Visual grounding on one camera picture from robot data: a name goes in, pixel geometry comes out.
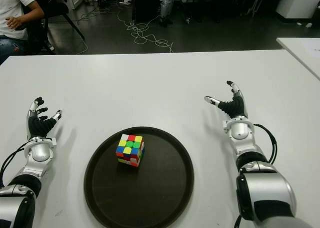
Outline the black office chair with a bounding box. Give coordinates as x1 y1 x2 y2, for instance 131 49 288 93
22 0 88 55

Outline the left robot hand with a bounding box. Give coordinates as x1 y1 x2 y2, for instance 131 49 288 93
26 96 63 141

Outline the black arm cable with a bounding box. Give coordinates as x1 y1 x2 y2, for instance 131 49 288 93
0 140 32 188
252 123 278 163

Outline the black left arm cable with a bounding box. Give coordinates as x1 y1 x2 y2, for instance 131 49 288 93
0 140 32 188

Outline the white side table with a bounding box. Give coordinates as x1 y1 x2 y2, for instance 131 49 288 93
276 37 320 80

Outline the large white cabinet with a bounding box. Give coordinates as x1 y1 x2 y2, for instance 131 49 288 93
275 0 320 20

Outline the folded metal stand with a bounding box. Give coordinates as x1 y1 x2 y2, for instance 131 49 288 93
246 0 263 16

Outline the black cabinet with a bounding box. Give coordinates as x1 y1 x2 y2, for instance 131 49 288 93
131 0 161 23

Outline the multicoloured Rubik's cube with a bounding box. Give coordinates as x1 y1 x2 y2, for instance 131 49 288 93
115 134 146 168

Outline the dark round plate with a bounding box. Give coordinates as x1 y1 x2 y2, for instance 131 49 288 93
83 126 195 228

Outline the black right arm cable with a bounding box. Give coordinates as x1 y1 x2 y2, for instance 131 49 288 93
252 123 278 163

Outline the person in white shirt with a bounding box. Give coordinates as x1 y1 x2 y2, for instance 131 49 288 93
0 0 45 61

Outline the tangled white floor cable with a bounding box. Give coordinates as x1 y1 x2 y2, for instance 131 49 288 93
116 2 175 53

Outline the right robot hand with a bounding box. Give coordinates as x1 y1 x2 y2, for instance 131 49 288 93
203 80 249 120

